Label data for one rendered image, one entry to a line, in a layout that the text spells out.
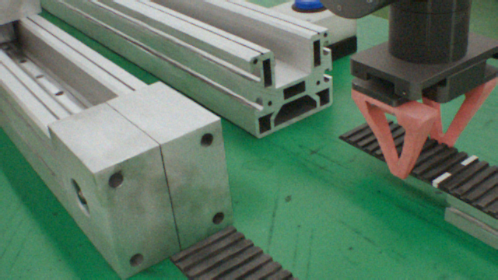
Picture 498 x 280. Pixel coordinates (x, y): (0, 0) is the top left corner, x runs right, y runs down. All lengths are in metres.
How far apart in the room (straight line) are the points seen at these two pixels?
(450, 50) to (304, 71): 0.21
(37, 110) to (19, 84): 0.07
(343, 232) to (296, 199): 0.06
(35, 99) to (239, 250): 0.24
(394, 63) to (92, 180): 0.22
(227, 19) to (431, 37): 0.33
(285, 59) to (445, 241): 0.27
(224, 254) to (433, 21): 0.21
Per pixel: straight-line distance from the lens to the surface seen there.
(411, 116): 0.42
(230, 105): 0.60
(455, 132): 0.50
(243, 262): 0.39
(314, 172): 0.53
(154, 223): 0.43
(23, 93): 0.56
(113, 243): 0.43
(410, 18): 0.42
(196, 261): 0.40
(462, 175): 0.47
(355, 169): 0.53
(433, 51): 0.42
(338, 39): 0.73
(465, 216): 0.47
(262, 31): 0.64
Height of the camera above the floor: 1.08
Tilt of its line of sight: 31 degrees down
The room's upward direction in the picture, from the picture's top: 6 degrees counter-clockwise
